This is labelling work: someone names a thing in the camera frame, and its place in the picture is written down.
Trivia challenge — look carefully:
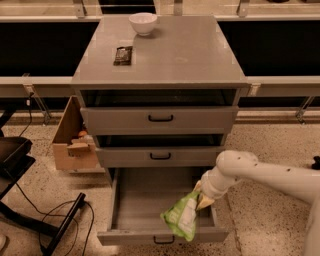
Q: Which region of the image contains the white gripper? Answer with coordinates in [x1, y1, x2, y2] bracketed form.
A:
[193, 168, 234, 211]

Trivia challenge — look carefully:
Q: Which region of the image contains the green rice chip bag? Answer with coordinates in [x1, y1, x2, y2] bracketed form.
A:
[160, 191, 199, 242]

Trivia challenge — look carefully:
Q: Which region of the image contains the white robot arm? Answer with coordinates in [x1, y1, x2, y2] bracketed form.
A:
[195, 150, 320, 256]

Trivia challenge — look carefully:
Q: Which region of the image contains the bottom grey drawer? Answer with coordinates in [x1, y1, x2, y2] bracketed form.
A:
[96, 166, 230, 247]

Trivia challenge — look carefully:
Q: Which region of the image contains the grey drawer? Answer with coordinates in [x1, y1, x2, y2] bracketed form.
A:
[81, 107, 238, 135]
[96, 166, 230, 247]
[96, 134, 224, 168]

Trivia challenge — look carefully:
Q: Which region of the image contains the top grey drawer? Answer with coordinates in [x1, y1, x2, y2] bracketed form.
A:
[81, 107, 238, 135]

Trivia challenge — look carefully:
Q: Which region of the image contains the middle grey drawer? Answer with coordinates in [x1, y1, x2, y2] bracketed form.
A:
[96, 134, 224, 168]

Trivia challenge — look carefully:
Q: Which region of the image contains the grey drawer cabinet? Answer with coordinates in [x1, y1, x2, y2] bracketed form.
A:
[70, 14, 250, 174]

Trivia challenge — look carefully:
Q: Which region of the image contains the black object on floor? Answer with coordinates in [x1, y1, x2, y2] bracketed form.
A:
[312, 156, 320, 170]

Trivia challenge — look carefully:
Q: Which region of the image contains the cardboard box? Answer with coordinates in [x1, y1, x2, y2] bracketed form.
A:
[52, 96, 99, 171]

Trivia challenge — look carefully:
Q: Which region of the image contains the orange ball in box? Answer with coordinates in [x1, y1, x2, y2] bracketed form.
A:
[78, 130, 88, 138]

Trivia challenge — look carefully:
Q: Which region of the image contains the dark snack packet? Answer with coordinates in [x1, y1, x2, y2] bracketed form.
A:
[113, 46, 133, 66]

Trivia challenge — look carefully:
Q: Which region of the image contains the white ceramic bowl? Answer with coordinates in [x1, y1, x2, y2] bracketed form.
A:
[129, 12, 158, 36]

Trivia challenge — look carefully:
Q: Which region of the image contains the black chair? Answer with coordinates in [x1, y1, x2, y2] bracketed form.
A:
[3, 113, 90, 256]

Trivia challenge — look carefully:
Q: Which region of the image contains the grey metal railing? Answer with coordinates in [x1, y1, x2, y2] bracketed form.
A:
[0, 0, 320, 124]

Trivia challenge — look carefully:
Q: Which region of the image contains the black floor cable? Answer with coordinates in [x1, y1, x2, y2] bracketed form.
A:
[14, 181, 96, 256]

